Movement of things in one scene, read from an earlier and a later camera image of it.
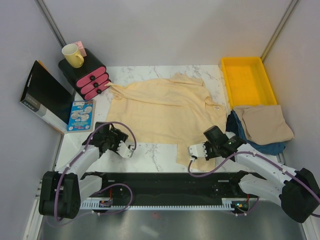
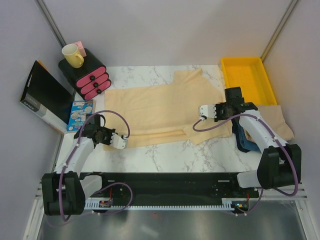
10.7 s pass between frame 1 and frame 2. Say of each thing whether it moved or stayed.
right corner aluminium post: stayed
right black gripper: moved
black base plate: stayed
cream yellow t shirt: moved
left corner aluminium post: stayed
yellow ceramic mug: stayed
